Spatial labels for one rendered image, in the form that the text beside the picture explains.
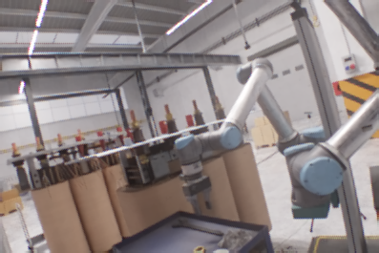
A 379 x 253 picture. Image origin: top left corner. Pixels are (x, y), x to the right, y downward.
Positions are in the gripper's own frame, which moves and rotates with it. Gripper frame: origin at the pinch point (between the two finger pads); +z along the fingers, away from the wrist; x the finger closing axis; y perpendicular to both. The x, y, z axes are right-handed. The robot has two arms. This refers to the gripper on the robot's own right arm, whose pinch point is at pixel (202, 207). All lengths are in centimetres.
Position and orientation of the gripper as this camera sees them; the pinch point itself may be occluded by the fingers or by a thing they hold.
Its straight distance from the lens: 112.8
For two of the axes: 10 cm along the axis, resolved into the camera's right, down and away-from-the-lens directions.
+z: 2.6, 9.6, 0.0
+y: 6.4, -1.8, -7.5
